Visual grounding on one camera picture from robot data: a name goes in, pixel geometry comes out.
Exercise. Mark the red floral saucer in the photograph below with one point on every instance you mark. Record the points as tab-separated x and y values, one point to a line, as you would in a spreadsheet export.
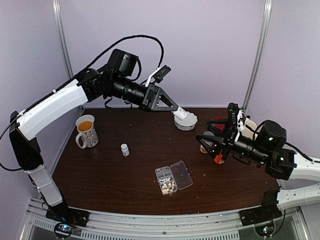
219	126

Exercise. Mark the white pills in organizer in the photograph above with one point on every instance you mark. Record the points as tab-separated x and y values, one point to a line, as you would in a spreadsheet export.
167	191

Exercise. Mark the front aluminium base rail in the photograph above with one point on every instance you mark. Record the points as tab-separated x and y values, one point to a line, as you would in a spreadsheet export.
225	225

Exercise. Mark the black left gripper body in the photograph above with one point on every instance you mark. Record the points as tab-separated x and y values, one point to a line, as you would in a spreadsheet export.
149	96

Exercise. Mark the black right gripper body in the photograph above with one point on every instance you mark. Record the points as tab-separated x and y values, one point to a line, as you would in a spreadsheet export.
228	143

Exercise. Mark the white fluted ceramic bowl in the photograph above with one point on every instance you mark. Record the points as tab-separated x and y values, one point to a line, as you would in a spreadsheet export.
188	123

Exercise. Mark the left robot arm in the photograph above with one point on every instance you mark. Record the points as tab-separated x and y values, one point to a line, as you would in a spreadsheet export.
112	80

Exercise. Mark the clear plastic pill organizer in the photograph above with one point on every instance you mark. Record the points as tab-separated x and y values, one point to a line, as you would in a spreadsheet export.
179	174

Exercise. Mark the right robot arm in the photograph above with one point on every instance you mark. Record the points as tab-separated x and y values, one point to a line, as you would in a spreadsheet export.
266	149

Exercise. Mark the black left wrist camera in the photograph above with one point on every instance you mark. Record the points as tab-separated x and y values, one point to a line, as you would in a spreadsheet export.
158	75

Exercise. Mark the aluminium frame post left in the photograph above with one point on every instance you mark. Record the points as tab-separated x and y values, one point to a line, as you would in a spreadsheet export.
62	38

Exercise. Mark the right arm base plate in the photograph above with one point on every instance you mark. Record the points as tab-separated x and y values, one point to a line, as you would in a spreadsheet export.
258	215

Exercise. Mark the small white pill bottle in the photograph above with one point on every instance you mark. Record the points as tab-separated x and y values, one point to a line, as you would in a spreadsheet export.
180	114

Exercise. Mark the aluminium frame post right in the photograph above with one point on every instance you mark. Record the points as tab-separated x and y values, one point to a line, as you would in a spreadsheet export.
263	36

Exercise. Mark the white pills group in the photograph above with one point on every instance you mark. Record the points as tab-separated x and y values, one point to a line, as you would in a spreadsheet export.
162	180
169	185

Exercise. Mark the floral mug yellow inside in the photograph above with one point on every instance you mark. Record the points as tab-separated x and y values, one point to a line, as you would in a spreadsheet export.
87	136

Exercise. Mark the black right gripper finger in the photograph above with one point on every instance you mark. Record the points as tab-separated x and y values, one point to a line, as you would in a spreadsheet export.
212	144
226	132

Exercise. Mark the aluminium frame post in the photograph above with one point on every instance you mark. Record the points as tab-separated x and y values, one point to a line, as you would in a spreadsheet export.
62	38
263	36

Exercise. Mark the orange pill bottle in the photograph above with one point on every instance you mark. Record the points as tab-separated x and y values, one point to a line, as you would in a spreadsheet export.
219	159

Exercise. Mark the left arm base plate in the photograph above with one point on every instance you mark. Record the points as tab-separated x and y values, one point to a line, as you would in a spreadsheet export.
70	216

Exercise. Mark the cream ribbed ceramic mug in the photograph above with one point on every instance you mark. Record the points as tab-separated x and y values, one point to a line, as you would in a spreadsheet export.
249	129

